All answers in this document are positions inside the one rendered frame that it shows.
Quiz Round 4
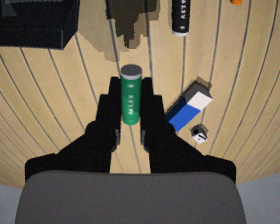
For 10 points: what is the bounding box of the orange battery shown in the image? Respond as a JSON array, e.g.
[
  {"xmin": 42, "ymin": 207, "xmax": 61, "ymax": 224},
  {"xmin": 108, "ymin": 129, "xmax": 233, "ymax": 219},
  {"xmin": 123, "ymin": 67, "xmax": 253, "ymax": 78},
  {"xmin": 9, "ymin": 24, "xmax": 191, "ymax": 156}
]
[{"xmin": 231, "ymin": 0, "xmax": 242, "ymax": 5}]

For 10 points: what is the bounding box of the blue and white eraser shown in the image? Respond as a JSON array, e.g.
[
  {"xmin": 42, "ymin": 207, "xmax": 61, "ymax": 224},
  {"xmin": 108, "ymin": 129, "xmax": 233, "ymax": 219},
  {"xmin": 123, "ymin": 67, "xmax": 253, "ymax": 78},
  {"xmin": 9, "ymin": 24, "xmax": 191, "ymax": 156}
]
[{"xmin": 165, "ymin": 84, "xmax": 213, "ymax": 132}]

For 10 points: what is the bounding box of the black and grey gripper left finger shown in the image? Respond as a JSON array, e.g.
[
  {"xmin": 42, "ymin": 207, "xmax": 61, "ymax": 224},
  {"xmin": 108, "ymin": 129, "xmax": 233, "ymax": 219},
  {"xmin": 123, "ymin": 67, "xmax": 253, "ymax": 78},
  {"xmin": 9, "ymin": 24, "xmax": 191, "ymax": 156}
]
[{"xmin": 25, "ymin": 77, "xmax": 122, "ymax": 183}]

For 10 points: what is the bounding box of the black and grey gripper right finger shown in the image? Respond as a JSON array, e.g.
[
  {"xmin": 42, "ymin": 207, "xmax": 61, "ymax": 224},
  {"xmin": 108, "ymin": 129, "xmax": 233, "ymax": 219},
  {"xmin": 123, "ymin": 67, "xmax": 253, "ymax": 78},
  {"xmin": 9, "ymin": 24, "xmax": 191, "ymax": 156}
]
[{"xmin": 140, "ymin": 77, "xmax": 236, "ymax": 184}]

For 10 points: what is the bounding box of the black battery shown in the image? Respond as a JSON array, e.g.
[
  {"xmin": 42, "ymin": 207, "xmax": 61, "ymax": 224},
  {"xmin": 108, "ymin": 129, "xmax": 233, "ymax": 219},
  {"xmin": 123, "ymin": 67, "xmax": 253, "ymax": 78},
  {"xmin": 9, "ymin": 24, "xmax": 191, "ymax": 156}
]
[{"xmin": 172, "ymin": 0, "xmax": 191, "ymax": 36}]

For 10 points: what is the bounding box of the green battery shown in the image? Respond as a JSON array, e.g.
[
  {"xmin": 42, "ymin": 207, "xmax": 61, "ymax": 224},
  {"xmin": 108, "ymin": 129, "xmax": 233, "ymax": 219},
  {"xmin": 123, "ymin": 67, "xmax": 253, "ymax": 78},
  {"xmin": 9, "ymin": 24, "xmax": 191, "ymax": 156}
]
[{"xmin": 120, "ymin": 64, "xmax": 142, "ymax": 125}]

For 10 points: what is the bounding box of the black bin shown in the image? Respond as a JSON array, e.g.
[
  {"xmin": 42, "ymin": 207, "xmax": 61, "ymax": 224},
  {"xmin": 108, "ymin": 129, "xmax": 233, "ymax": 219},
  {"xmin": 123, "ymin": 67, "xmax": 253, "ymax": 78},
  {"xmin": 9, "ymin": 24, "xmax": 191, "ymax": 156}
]
[{"xmin": 0, "ymin": 0, "xmax": 80, "ymax": 50}]

